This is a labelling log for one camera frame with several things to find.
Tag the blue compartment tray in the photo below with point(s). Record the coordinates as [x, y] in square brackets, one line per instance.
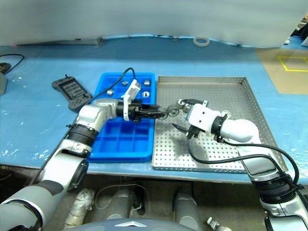
[125, 144]

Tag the grey device block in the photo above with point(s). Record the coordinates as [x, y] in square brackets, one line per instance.
[2, 83]

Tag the white wrapped pipe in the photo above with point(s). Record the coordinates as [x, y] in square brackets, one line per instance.
[79, 207]

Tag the grey robot right leg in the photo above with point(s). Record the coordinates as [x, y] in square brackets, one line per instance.
[187, 209]

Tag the small metal nut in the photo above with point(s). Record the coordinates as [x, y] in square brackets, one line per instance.
[147, 82]

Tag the brown cardboard sheet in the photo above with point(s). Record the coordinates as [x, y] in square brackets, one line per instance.
[288, 81]

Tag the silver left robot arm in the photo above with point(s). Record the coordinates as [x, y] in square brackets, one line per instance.
[72, 156]

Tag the dark grey handheld controller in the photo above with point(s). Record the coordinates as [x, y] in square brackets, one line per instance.
[72, 90]

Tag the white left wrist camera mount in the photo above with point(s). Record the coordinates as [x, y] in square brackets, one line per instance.
[131, 92]

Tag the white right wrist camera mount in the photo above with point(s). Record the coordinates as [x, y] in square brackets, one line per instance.
[202, 118]

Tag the grey robot leg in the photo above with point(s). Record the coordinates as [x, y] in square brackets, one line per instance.
[120, 204]
[187, 209]

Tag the grey robot left leg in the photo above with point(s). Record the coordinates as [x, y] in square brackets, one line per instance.
[120, 204]

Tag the person in dark clothes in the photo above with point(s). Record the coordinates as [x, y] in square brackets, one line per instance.
[302, 29]

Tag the white tape roll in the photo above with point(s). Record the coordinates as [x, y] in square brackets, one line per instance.
[196, 41]

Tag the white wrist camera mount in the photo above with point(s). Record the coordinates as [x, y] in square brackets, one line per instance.
[202, 118]
[131, 92]

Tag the metal nut in blue tray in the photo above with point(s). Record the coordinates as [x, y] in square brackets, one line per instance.
[110, 92]

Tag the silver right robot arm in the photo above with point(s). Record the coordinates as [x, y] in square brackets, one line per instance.
[264, 166]

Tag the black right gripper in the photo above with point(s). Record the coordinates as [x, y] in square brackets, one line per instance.
[192, 132]

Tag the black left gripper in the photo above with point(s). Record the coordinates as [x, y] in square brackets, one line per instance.
[134, 111]

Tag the grey robot torso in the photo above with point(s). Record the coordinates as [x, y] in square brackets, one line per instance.
[130, 226]

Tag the perforated metal tray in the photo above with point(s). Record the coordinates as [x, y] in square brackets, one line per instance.
[216, 89]

